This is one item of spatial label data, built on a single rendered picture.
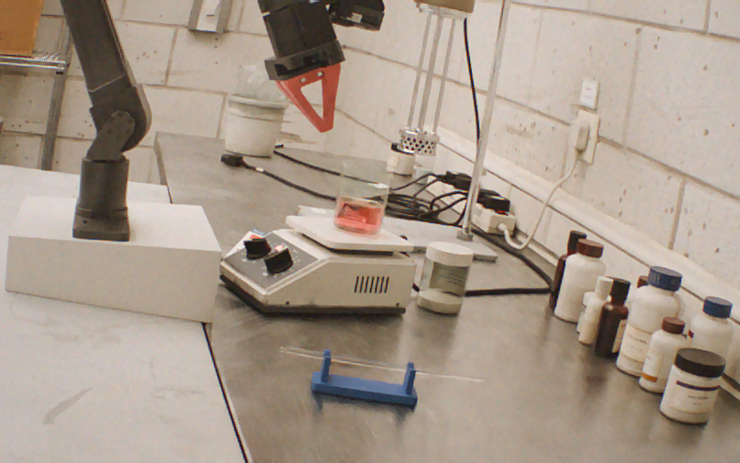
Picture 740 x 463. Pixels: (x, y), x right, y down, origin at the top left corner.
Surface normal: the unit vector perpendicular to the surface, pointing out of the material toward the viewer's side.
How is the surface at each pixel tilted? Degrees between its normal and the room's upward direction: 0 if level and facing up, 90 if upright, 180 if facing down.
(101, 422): 0
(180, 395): 0
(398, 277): 90
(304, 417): 0
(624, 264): 90
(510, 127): 90
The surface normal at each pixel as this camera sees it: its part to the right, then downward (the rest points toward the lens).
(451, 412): 0.18, -0.96
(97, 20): 0.16, 0.18
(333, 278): 0.53, 0.26
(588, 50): -0.96, -0.13
